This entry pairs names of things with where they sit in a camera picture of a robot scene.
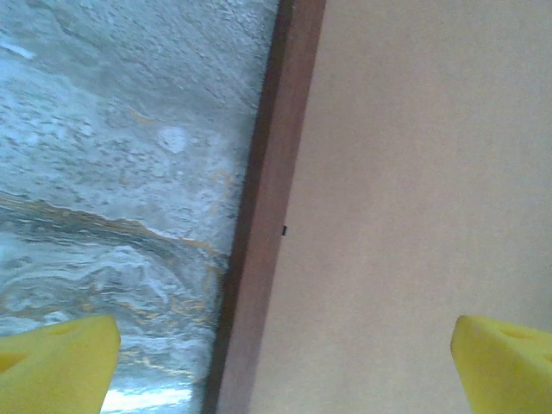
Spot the brown fibreboard backing board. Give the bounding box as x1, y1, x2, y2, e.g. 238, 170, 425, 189
248, 0, 552, 414

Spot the brown wooden picture frame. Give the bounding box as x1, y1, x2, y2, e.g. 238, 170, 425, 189
201, 0, 328, 414

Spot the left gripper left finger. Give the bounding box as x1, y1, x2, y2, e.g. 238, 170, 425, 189
0, 314, 122, 414

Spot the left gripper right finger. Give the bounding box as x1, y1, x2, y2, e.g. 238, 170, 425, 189
450, 314, 552, 414

